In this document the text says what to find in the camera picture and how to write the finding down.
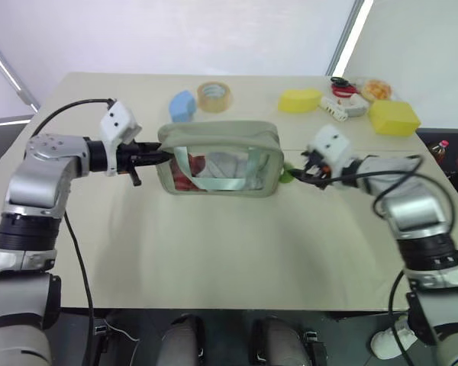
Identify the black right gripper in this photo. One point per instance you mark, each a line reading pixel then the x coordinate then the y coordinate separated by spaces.
pixel 318 167

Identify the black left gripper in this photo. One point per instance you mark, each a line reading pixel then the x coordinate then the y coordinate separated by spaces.
pixel 125 157

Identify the green pouch with clear window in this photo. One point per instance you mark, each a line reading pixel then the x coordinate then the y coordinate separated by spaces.
pixel 217 131

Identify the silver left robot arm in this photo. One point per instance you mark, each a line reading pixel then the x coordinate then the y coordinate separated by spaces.
pixel 42 152

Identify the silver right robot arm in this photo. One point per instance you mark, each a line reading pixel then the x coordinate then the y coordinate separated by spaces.
pixel 416 213

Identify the red item inside pouch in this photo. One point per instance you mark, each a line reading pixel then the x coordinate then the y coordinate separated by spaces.
pixel 194 164

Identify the white cloth inside pouch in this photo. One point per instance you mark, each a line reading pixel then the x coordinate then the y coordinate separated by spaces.
pixel 225 165

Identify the blue sponge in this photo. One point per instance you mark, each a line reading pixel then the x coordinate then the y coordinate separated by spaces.
pixel 182 105

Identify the white power strip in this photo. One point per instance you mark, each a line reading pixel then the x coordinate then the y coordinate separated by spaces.
pixel 333 108

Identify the rounded yellow sponge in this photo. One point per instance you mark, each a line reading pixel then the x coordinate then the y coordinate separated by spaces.
pixel 299 101

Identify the white grey plastic piece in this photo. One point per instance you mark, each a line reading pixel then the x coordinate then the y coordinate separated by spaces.
pixel 357 106

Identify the clear packing tape roll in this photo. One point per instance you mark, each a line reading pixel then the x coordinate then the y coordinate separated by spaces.
pixel 214 97

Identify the rectangular yellow sponge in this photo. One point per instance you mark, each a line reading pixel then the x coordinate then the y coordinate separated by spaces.
pixel 394 117

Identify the bag of orange snacks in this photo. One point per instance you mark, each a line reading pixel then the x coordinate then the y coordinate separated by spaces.
pixel 376 89

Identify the cream tablecloth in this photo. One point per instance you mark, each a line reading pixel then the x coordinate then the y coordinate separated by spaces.
pixel 221 248

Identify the bottle with red cap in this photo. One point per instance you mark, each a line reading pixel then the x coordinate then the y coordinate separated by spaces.
pixel 439 150

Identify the grey pillar with light strip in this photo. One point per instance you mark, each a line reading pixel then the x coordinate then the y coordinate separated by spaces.
pixel 351 34

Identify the black side table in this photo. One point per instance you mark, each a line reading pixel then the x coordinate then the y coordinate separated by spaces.
pixel 456 183

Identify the slanted light strip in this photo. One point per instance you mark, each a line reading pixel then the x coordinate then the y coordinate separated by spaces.
pixel 7 72

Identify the dark rounded grey shape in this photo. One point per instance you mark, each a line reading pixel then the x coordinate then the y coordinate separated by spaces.
pixel 276 343
pixel 183 341

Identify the white shoe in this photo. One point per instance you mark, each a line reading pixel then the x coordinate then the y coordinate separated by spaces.
pixel 393 339

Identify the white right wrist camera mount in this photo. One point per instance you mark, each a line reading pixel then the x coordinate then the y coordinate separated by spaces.
pixel 330 146

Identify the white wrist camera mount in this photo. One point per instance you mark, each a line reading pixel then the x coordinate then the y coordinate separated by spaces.
pixel 116 124
pixel 330 146

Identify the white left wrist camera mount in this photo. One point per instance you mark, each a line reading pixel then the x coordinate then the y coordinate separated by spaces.
pixel 116 124

